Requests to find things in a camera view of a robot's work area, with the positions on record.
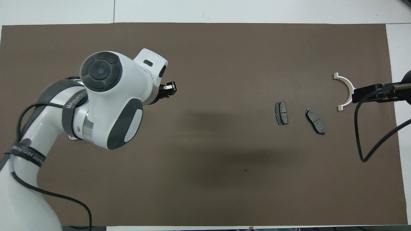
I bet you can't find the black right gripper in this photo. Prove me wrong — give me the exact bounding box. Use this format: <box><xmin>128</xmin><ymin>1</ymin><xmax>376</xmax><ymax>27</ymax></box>
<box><xmin>352</xmin><ymin>82</ymin><xmax>411</xmax><ymax>104</ymax></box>

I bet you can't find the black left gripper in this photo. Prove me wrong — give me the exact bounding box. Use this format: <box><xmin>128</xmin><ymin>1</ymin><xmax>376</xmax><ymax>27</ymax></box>
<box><xmin>148</xmin><ymin>81</ymin><xmax>177</xmax><ymax>106</ymax></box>

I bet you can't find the curved grey brake pad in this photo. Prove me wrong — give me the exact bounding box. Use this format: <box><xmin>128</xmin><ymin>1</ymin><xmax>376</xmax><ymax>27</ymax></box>
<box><xmin>305</xmin><ymin>108</ymin><xmax>326</xmax><ymax>135</ymax></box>

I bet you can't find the brown table mat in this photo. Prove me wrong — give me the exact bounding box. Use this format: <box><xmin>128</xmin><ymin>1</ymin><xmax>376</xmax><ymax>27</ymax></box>
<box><xmin>0</xmin><ymin>22</ymin><xmax>408</xmax><ymax>227</ymax></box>

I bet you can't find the rectangular grey brake pad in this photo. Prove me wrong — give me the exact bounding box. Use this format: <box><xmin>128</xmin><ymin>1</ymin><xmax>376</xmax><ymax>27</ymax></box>
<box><xmin>275</xmin><ymin>102</ymin><xmax>288</xmax><ymax>125</ymax></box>

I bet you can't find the white semicircular plastic bracket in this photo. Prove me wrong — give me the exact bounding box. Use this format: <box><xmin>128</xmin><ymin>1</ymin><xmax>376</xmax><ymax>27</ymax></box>
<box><xmin>333</xmin><ymin>73</ymin><xmax>355</xmax><ymax>112</ymax></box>

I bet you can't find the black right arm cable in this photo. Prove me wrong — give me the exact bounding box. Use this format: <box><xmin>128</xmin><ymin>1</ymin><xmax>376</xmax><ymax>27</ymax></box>
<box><xmin>354</xmin><ymin>84</ymin><xmax>411</xmax><ymax>163</ymax></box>

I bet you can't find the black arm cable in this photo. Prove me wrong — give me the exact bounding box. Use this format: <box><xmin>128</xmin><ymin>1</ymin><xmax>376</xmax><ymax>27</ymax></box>
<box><xmin>0</xmin><ymin>76</ymin><xmax>93</xmax><ymax>231</ymax></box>
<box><xmin>354</xmin><ymin>84</ymin><xmax>411</xmax><ymax>163</ymax></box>

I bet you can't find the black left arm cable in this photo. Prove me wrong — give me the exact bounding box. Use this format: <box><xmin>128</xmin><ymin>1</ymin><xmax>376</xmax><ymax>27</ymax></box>
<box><xmin>0</xmin><ymin>76</ymin><xmax>93</xmax><ymax>231</ymax></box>

